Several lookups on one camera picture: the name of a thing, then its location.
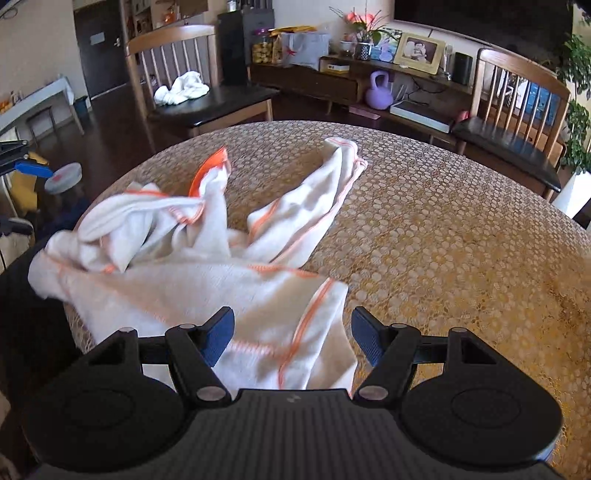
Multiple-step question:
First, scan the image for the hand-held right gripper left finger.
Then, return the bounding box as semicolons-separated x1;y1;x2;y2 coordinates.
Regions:
92;306;236;408

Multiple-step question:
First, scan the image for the row of blue boxes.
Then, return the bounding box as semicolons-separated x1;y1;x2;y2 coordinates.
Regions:
524;83;557;125

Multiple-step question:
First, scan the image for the potted pink flower plant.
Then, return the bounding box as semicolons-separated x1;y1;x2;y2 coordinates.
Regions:
330;7;398;61

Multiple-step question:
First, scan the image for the tall green potted plant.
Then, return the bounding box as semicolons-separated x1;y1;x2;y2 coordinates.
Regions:
554;32;591;176

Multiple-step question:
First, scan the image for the white flat box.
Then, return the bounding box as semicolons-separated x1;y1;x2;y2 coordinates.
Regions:
390;100;455;134

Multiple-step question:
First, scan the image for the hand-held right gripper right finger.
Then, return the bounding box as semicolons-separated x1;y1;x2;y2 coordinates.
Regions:
352;306;499;408

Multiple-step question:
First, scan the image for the small colourful picture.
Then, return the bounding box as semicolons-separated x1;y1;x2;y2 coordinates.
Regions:
372;28;402;63

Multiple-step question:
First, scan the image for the yellow cloth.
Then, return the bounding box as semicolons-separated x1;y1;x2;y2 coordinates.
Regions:
9;154;49;215

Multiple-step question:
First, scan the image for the dark blue cloth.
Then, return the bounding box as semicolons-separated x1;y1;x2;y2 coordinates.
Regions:
60;194;100;232

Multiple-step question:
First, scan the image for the white side table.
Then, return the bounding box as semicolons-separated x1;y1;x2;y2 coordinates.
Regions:
0;76;75;139

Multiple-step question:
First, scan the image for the purple kettlebell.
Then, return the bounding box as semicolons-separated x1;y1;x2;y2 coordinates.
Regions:
366;71;393;110

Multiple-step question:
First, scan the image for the grey gift bag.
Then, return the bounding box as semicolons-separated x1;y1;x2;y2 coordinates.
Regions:
281;32;329;68

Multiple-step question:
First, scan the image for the light wooden bookshelf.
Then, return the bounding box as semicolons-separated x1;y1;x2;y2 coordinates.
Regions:
121;0;222;35

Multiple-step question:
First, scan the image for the wooden chair black seat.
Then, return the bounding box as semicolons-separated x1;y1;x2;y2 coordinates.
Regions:
126;25;280;139
450;47;573;199

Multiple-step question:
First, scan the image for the dark wooden door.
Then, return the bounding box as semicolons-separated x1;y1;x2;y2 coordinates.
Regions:
74;6;127;100

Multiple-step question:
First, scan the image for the crumpled white cloth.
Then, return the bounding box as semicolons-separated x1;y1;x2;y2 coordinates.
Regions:
154;71;211;106

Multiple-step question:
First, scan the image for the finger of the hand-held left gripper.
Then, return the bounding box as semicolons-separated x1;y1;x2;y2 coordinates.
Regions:
0;161;54;179
0;140;29;162

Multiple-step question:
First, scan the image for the yellow photo frame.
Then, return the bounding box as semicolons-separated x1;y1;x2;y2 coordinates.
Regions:
394;32;446;75

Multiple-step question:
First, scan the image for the white garment with orange stitching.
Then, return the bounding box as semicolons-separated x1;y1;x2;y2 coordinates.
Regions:
28;137;369;393

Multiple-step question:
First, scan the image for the black water dispenser cabinet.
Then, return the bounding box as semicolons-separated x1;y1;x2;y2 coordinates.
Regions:
217;9;275;86

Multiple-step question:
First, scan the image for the black cylinder speaker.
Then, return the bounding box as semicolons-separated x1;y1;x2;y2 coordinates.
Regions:
452;52;474;86

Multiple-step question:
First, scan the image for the black flat television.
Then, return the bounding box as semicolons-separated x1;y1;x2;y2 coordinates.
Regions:
394;0;573;51

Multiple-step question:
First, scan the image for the clear jar of yellow snacks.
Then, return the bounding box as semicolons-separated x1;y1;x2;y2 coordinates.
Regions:
252;30;274;64

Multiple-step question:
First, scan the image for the dark wooden television cabinet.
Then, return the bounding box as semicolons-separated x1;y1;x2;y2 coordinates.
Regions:
249;55;462;144

